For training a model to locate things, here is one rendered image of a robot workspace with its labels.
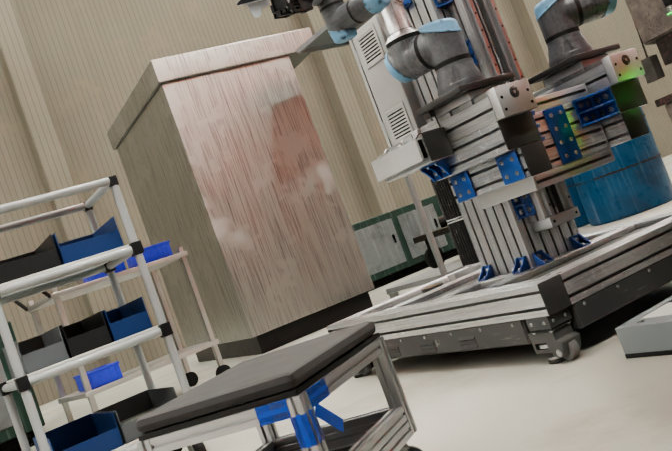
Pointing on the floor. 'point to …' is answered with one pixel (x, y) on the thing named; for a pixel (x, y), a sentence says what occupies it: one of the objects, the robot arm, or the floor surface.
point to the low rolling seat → (290, 400)
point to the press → (652, 30)
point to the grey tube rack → (77, 341)
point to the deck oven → (241, 195)
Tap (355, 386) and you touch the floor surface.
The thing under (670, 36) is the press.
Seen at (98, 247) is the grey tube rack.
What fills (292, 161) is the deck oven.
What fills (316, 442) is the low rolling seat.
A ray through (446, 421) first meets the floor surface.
